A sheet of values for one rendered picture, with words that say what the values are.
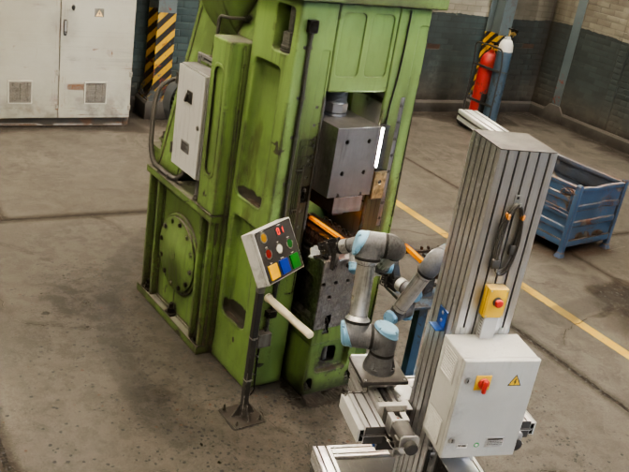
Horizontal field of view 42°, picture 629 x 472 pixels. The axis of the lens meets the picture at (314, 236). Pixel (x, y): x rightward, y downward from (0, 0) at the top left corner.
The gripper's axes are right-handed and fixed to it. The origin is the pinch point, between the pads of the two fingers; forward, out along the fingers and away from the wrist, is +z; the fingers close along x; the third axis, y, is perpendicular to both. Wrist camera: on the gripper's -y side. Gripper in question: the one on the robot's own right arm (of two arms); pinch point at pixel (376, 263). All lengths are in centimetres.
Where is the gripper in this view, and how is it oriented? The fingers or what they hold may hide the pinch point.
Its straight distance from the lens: 449.4
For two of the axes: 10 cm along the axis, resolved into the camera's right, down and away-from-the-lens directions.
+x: 8.2, -1.0, 5.7
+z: -5.6, -4.0, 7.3
